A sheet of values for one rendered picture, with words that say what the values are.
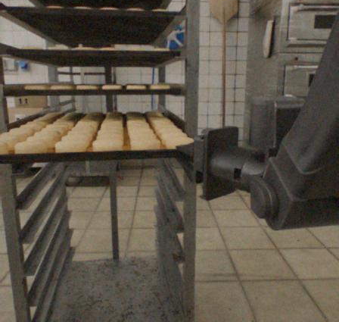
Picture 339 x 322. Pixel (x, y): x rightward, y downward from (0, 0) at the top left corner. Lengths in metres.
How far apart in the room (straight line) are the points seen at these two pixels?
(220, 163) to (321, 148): 0.18
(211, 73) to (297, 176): 3.38
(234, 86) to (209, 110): 0.39
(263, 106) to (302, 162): 0.11
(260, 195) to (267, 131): 0.08
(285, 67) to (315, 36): 0.31
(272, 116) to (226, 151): 0.10
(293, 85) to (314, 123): 2.51
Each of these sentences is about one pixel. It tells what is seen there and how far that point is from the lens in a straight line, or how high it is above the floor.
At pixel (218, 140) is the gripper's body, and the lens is 0.45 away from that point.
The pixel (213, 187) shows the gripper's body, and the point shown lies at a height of 0.83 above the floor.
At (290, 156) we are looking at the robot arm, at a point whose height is 0.92.
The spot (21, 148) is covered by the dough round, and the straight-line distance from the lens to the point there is 0.55.
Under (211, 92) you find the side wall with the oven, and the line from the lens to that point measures 3.65.
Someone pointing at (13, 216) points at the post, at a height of 0.66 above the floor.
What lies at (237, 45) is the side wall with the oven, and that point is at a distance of 3.72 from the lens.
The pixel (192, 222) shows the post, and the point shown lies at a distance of 0.87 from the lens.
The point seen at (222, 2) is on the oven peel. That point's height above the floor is 1.78.
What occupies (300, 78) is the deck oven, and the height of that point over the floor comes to 1.00.
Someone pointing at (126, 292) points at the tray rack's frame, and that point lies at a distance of 1.41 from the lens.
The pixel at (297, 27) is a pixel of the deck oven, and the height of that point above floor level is 1.39.
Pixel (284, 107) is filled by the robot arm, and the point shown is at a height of 0.96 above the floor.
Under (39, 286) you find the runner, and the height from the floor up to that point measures 0.41.
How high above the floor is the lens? 0.98
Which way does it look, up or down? 13 degrees down
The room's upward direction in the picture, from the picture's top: straight up
